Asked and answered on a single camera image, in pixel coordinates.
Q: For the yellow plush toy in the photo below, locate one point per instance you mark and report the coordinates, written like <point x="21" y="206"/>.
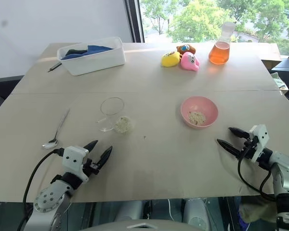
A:
<point x="170" y="59"/>

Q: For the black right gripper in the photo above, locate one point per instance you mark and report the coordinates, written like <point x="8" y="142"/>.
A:
<point x="248" y="150"/>

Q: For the pink plush toy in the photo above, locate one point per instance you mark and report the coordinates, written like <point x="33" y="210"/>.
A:
<point x="189" y="61"/>

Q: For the brown plush toy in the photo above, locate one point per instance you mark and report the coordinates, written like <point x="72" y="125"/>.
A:
<point x="186" y="48"/>

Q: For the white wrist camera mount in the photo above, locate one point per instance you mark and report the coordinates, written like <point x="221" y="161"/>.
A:
<point x="260" y="140"/>
<point x="74" y="160"/>

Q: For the grey curved robot torso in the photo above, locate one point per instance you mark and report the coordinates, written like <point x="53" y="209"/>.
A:
<point x="147" y="225"/>

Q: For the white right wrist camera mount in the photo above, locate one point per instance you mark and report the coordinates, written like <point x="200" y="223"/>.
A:
<point x="260" y="140"/>

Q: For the dark cloth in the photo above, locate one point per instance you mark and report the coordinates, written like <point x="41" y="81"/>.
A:
<point x="75" y="51"/>

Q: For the white plastic bin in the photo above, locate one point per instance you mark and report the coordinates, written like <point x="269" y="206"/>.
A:
<point x="96" y="62"/>

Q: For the pink bowl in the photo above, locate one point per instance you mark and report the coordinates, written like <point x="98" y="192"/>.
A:
<point x="207" y="108"/>

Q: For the beige cloth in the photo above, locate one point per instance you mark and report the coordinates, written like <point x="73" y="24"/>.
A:
<point x="255" y="209"/>

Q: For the glass flask with orange liquid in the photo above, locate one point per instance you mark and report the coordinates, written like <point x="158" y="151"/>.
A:
<point x="219" y="54"/>

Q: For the pile of white grains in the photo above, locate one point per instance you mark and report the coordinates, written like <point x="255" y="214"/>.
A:
<point x="197" y="118"/>

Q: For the pale green crumbly food clump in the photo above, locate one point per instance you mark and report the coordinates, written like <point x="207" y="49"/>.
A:
<point x="122" y="124"/>

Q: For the metal spoon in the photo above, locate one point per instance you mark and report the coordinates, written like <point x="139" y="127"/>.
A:
<point x="49" y="145"/>

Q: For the black low furniture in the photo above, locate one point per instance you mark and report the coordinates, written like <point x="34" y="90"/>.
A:
<point x="2" y="86"/>

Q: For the clear glass cup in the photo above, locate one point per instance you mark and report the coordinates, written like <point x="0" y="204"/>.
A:
<point x="103" y="125"/>

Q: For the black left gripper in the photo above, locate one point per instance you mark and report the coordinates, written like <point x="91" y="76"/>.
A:
<point x="91" y="168"/>

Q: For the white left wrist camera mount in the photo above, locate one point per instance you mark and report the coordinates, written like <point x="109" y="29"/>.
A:
<point x="74" y="160"/>

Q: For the blue cloth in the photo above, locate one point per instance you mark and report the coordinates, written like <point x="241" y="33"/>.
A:
<point x="96" y="49"/>

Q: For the brown cardboard box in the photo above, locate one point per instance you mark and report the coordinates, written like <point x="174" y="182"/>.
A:
<point x="268" y="64"/>

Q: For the black window frame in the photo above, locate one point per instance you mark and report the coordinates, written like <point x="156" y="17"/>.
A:
<point x="133" y="19"/>

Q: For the dark pen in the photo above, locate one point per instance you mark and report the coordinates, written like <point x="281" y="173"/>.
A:
<point x="53" y="67"/>

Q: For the grey rounded shell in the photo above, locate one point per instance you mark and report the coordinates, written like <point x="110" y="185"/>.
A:
<point x="130" y="210"/>
<point x="196" y="213"/>

